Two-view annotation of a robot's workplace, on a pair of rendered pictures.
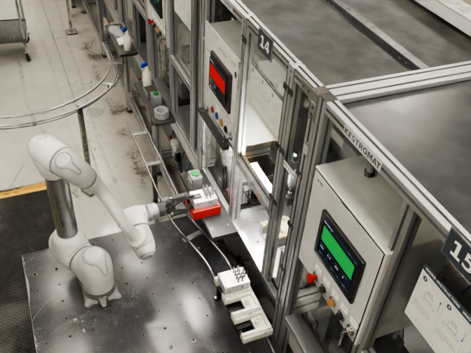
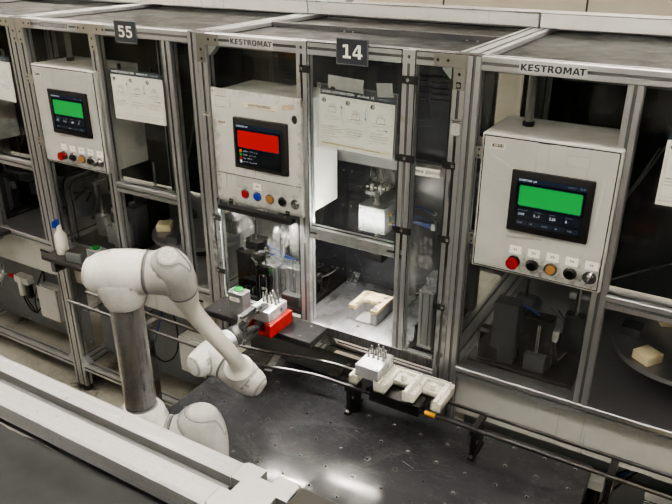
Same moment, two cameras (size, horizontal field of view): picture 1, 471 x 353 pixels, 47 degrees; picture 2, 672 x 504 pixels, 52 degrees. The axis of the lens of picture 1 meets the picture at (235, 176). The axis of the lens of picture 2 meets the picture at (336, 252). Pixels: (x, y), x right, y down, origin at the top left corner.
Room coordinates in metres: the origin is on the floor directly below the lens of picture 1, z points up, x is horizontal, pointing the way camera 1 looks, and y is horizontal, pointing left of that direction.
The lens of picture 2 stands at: (-0.05, 1.31, 2.36)
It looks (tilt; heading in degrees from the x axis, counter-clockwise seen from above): 25 degrees down; 326
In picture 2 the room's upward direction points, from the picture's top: straight up
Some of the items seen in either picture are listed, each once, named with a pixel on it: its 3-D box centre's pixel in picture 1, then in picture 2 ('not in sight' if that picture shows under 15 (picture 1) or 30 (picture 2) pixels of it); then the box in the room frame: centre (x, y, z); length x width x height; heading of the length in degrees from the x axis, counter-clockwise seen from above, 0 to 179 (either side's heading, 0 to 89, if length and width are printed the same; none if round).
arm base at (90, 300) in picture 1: (99, 289); not in sight; (1.69, 0.63, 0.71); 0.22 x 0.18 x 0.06; 25
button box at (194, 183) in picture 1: (196, 181); (240, 301); (2.26, 0.21, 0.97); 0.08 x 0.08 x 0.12; 25
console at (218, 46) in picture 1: (242, 80); (274, 145); (2.30, 0.00, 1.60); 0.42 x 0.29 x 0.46; 25
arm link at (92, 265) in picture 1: (94, 267); (200, 435); (1.71, 0.65, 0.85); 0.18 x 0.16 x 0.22; 53
